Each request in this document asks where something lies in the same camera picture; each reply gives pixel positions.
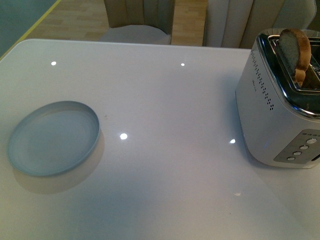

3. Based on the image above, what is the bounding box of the white round plate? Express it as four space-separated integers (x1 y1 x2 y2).
7 101 100 177

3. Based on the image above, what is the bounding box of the brown bread slice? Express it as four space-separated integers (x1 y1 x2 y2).
278 28 312 87

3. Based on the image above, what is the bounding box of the left beige upholstered chair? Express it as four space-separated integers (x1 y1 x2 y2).
99 0 175 45

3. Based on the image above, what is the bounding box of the beige upholstered chair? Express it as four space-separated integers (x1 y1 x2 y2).
202 0 317 49
99 0 175 45

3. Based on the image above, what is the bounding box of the white chrome two-slot toaster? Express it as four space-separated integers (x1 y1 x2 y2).
235 28 320 169

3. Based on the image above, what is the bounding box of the right beige upholstered chair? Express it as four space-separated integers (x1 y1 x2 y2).
202 0 317 49

